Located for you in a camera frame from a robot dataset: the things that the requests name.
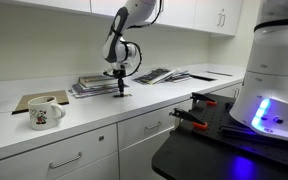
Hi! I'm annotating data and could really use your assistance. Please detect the black perforated mounting table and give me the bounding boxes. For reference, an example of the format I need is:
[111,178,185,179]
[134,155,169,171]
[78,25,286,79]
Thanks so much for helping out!
[151,94,288,180]

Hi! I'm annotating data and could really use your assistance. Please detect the white cartoon mug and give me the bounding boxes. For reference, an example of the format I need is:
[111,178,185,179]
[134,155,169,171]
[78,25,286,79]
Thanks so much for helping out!
[28,96,66,130]

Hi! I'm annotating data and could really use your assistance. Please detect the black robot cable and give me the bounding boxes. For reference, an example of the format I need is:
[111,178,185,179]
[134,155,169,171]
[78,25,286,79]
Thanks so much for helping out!
[102,0,165,79]

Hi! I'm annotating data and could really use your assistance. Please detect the brown cardboard notebook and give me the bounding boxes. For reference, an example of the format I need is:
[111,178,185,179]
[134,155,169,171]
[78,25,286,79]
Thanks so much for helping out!
[12,90,69,115]

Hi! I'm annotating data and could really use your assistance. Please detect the far black orange clamp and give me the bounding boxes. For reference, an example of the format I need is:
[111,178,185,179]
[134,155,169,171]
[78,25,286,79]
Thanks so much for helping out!
[191,92,217,106]

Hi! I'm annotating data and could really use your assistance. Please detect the near black orange clamp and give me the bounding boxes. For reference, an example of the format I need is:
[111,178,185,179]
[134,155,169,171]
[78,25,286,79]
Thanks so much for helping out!
[171,108,208,130]

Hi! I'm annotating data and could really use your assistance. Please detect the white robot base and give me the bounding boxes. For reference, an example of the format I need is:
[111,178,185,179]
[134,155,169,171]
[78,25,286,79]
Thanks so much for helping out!
[229,0,288,141]

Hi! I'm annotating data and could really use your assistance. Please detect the stack of books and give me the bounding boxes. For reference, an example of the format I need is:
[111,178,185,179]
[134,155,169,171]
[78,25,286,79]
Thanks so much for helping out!
[71,75,119,98]

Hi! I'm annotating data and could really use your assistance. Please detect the white lower drawer cabinets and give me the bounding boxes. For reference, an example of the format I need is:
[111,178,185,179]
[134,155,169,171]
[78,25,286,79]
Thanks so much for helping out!
[0,81,239,180]

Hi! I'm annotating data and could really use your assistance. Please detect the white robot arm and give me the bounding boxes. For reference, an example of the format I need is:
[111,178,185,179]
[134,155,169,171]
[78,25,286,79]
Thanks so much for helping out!
[102,0,157,97]

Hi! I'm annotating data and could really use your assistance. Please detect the black orange clamp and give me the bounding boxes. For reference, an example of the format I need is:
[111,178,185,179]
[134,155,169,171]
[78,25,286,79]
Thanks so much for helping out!
[191,92,217,106]
[171,108,208,130]

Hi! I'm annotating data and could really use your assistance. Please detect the spread magazines pile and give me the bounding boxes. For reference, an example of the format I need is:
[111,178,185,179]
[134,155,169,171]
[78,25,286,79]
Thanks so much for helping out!
[134,68,190,85]

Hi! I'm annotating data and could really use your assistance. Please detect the white upper wall cabinets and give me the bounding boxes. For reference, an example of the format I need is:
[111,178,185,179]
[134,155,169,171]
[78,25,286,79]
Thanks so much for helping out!
[0,0,243,36]

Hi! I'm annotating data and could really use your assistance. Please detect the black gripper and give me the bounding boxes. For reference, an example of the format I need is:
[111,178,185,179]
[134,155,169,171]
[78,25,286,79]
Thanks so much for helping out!
[113,70,126,95]

